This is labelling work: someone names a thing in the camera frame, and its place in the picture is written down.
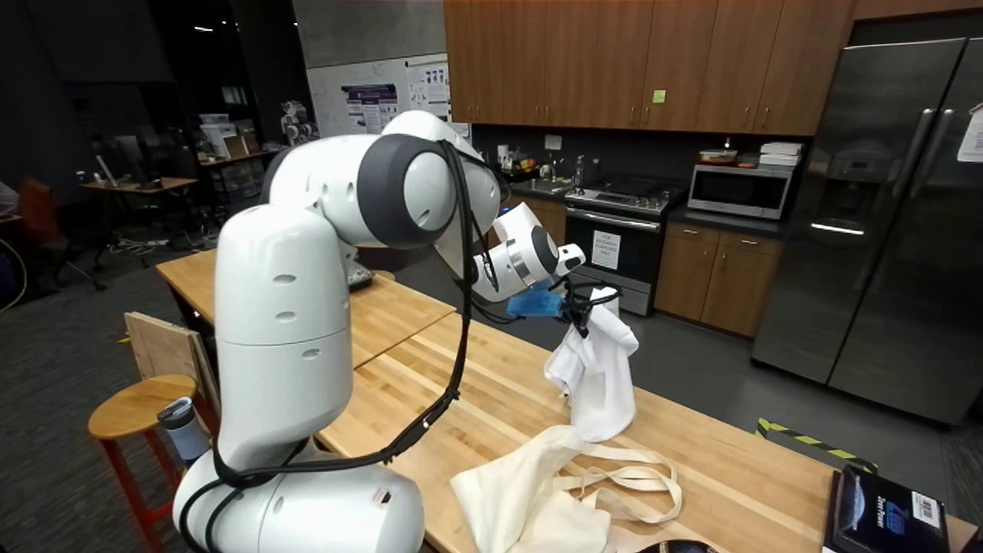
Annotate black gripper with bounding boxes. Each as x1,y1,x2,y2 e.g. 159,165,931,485
558,281,620,342

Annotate white towel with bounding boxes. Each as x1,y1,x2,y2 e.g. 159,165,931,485
539,286,644,447

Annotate cream cloth tote bag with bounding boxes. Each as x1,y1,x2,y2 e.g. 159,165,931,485
447,421,687,553

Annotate white printed notice sheet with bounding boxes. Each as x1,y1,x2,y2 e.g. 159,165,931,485
589,226,627,275

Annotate stainless steel stove oven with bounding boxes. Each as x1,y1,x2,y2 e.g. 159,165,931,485
558,181,686,319

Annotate wide wooden base cabinet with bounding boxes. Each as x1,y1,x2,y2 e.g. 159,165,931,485
523,194,570,249

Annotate wooden base cabinet two-door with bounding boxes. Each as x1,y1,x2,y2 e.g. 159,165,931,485
650,217,787,342

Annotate silver microwave oven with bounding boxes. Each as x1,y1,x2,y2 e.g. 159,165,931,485
682,161,798,223

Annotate brown bowl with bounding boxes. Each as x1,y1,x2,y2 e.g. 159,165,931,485
693,146,741,168

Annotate dark round bowl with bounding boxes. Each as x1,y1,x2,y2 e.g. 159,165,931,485
627,536,730,553

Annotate stack of white plates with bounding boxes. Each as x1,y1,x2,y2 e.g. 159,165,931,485
754,139,805,171

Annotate yellow black floor tape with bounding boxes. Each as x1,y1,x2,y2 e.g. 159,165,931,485
753,416,881,476

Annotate stainless steel refrigerator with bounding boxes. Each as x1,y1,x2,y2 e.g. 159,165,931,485
750,38,983,429

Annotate black tablet box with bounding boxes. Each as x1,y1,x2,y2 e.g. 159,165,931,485
820,462,955,553

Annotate grey water bottle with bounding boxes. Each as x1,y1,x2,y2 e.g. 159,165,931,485
156,392,215,471

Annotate plywood board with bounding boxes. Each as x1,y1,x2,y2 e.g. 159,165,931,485
118,307,224,413

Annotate round wooden stool red legs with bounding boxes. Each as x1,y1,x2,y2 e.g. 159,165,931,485
85,373,224,553

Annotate wooden office desk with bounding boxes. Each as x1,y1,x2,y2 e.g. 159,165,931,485
77,171,199,252

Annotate red office chair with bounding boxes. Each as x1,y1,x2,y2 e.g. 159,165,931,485
15,176,108,293

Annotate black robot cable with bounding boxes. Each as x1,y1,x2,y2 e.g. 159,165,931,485
174,139,492,553

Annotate white wall poster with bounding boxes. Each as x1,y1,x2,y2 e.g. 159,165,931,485
304,51,455,139

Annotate small wooden wall cabinet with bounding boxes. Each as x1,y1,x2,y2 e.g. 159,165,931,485
846,0,983,24

